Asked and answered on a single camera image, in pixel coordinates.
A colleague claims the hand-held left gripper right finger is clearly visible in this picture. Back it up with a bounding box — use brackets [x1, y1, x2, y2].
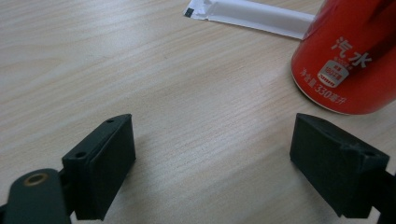
[289, 112, 390, 219]

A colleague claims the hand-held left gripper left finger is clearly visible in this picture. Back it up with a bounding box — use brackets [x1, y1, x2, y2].
[61, 113, 137, 221]

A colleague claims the white straw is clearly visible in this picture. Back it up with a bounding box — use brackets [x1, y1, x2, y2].
[182, 0, 317, 41]

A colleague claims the red soda can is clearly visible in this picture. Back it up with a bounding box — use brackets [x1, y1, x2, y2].
[290, 0, 396, 116]

